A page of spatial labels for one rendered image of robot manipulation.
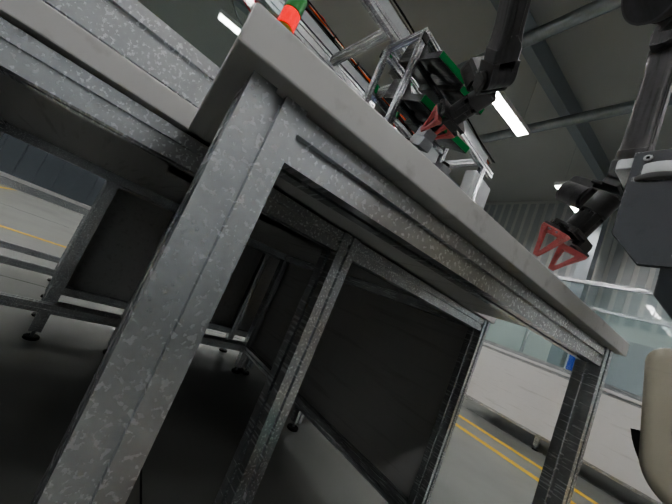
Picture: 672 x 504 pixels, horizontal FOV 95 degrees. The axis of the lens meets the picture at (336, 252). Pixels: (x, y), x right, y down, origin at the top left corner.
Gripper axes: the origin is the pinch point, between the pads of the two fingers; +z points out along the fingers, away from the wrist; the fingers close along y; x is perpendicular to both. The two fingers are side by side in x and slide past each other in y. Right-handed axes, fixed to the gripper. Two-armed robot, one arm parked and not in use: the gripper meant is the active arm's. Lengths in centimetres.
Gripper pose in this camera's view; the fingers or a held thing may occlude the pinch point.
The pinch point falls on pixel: (427, 133)
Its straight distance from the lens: 105.8
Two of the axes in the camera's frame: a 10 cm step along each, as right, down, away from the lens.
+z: -6.5, 3.0, 7.0
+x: -1.2, 8.7, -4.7
